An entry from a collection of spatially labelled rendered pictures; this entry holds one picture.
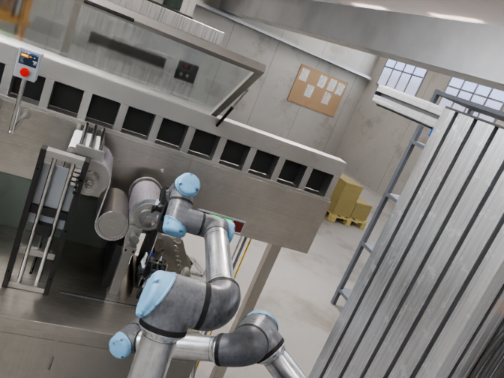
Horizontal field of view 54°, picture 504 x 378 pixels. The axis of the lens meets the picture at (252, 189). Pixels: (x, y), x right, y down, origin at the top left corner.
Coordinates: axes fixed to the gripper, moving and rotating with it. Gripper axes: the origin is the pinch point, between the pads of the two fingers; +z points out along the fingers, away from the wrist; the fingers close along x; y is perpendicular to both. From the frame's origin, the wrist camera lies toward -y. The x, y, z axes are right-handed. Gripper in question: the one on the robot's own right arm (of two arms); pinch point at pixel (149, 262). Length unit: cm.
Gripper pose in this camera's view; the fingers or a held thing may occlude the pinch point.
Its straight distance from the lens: 199.6
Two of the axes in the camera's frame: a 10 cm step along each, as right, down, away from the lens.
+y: 3.7, -8.9, -2.6
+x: -9.0, -2.8, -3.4
